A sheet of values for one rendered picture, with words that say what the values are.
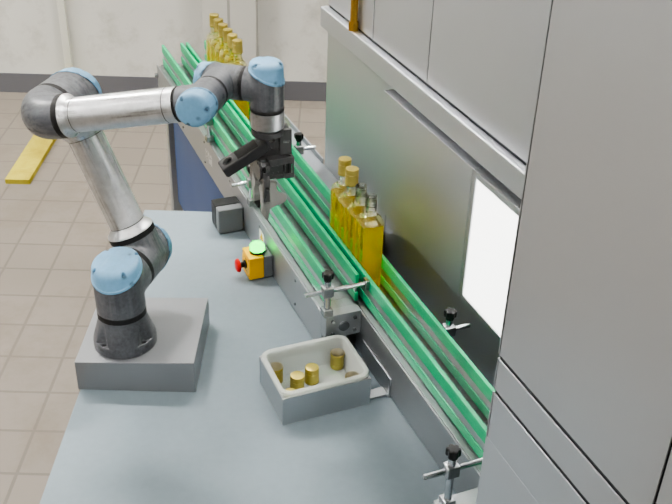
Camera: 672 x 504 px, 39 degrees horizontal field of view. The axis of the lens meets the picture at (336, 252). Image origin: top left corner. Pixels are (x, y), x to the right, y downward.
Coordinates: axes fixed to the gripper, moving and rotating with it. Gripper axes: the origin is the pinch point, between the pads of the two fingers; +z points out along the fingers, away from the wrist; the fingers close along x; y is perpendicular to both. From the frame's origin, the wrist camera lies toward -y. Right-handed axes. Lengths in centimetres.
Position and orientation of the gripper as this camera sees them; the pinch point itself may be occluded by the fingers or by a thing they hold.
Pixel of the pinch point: (259, 208)
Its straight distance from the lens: 221.2
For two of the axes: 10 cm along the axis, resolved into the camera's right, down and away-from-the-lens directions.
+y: 9.3, -1.8, 3.3
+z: -0.3, 8.5, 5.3
